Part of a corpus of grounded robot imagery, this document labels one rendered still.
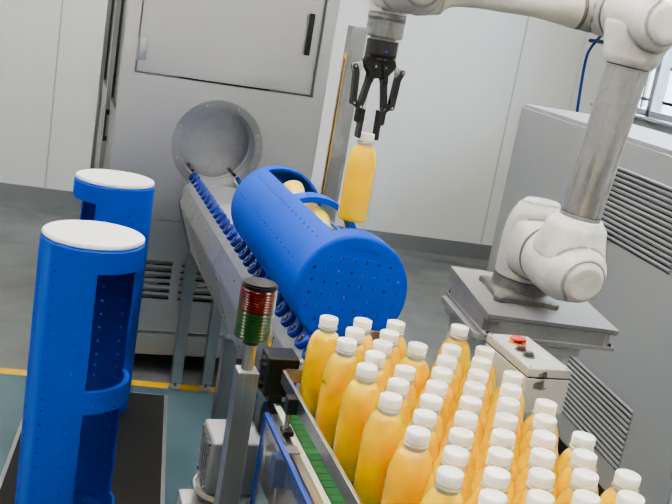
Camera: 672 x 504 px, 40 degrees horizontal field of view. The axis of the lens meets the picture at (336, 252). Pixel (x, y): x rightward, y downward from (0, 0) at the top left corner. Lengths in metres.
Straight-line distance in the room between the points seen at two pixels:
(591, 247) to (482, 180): 5.33
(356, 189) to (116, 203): 1.28
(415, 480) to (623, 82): 1.16
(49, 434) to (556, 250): 1.45
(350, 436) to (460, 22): 5.90
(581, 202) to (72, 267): 1.31
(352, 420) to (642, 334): 2.20
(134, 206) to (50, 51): 3.91
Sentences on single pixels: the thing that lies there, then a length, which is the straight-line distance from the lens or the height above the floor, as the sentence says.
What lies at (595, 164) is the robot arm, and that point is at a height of 1.48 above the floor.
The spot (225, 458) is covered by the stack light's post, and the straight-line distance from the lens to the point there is 1.70.
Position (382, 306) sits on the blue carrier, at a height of 1.06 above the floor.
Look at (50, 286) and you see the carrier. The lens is 2.60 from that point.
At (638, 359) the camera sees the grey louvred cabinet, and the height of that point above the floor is 0.66.
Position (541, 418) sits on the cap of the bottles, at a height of 1.12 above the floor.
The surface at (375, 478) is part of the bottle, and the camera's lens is 1.62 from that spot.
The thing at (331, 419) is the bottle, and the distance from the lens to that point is 1.85.
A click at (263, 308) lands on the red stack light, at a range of 1.58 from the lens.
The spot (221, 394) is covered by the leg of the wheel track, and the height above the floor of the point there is 0.42.
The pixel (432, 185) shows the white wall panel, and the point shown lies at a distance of 7.50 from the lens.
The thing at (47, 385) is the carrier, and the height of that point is 0.62.
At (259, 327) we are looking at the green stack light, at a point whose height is 1.19.
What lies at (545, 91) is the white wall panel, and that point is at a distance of 7.68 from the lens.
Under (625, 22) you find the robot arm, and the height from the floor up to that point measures 1.81.
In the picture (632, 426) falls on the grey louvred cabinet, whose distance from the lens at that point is 3.79.
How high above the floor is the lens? 1.71
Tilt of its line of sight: 14 degrees down
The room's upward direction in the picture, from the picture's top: 10 degrees clockwise
